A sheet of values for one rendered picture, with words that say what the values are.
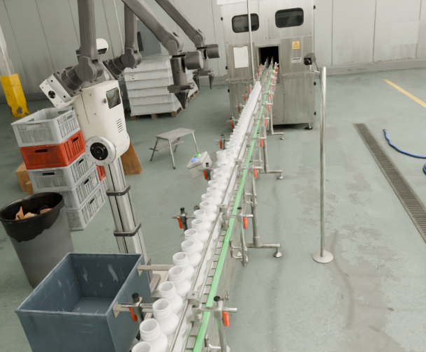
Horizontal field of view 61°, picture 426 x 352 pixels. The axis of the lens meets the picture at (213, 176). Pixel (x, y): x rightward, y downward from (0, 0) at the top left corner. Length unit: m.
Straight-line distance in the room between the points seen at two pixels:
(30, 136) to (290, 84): 3.81
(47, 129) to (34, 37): 10.41
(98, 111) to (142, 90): 6.18
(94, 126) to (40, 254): 1.34
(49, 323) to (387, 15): 11.10
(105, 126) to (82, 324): 0.95
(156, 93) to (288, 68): 3.15
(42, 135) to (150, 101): 4.65
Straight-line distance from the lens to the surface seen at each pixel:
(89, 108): 1.84
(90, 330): 1.27
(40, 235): 2.86
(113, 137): 1.87
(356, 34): 11.48
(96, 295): 1.63
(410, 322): 2.54
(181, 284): 0.92
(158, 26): 1.51
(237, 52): 5.85
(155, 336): 0.79
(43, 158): 3.67
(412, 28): 11.79
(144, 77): 7.92
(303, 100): 5.93
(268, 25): 5.81
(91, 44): 1.63
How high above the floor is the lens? 1.70
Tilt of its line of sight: 22 degrees down
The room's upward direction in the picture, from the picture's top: 7 degrees counter-clockwise
